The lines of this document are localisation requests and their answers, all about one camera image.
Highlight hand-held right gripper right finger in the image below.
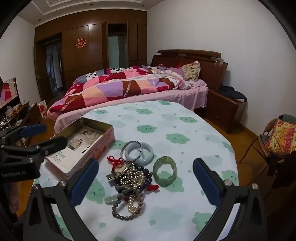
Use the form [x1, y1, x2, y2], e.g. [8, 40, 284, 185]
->
[193, 158, 272, 241]

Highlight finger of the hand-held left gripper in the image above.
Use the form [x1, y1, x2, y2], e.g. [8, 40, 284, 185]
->
[27, 136, 68, 161]
[0, 123, 48, 140]

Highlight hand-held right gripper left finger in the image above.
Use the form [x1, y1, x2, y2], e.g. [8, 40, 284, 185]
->
[16, 158, 100, 241]

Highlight red cord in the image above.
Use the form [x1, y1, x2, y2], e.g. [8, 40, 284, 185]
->
[107, 156, 125, 168]

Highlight silver metal watch band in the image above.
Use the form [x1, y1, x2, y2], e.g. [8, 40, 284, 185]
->
[106, 163, 130, 181]

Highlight metallic bead necklace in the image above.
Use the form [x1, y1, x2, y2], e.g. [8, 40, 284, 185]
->
[114, 163, 147, 189]

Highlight green jade bangle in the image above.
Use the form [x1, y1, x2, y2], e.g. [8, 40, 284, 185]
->
[152, 156, 178, 184]

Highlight pink tin box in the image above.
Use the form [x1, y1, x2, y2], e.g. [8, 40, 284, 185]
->
[45, 117, 115, 179]

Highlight purple bead bracelet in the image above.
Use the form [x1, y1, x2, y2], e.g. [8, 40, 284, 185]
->
[116, 166, 154, 194]

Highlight white jade bangle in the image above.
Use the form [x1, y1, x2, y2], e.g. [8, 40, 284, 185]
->
[122, 142, 154, 166]

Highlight person's left forearm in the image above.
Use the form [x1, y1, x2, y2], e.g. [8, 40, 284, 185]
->
[0, 180, 22, 223]

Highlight wooden television cabinet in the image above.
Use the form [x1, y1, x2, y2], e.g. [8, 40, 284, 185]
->
[0, 103, 43, 149]

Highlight white instruction sheet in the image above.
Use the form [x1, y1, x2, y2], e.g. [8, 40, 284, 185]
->
[46, 146, 94, 174]

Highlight red gift bag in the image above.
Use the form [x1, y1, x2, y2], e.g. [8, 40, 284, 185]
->
[37, 100, 48, 116]

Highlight printed paper leaflet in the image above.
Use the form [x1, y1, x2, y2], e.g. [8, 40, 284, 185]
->
[67, 126, 105, 154]

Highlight thin silver bangle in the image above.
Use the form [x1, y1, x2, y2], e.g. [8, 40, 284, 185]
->
[120, 140, 143, 162]

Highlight cloud-printed tablecloth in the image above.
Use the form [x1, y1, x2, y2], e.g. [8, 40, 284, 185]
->
[32, 100, 240, 241]

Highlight rattan chair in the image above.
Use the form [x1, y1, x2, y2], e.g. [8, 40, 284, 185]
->
[238, 118, 296, 197]

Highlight wooden nightstand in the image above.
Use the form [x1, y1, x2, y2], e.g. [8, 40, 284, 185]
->
[204, 89, 248, 134]

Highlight patchwork quilt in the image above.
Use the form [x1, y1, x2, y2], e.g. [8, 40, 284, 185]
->
[47, 65, 193, 113]

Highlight dark garment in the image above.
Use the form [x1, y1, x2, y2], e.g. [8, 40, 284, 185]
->
[267, 152, 296, 189]

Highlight black and white blanket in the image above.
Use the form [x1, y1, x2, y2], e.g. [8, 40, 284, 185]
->
[75, 67, 139, 82]

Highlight colourful printed cushion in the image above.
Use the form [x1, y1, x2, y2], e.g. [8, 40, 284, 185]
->
[264, 119, 296, 157]

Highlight bed with pink sheet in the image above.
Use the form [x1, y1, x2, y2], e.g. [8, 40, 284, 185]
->
[47, 79, 209, 135]

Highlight dark clothes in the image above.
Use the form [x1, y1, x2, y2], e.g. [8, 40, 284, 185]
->
[218, 85, 248, 103]

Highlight red paper decoration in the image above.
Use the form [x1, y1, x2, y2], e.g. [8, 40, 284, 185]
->
[75, 37, 87, 49]

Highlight wooden wardrobe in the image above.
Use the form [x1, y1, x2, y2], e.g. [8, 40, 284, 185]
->
[34, 9, 148, 93]

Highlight floral pillow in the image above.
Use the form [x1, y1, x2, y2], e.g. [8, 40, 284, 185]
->
[181, 61, 201, 82]

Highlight wooden bed headboard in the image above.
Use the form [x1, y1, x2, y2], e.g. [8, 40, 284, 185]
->
[151, 49, 229, 92]

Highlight pink pillow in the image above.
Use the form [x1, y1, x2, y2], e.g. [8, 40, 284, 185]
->
[166, 67, 185, 77]

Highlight grey bead bracelet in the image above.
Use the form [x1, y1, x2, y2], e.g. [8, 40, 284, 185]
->
[111, 193, 139, 221]

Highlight pearl bracelet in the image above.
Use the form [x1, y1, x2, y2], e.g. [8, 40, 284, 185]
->
[127, 193, 146, 215]

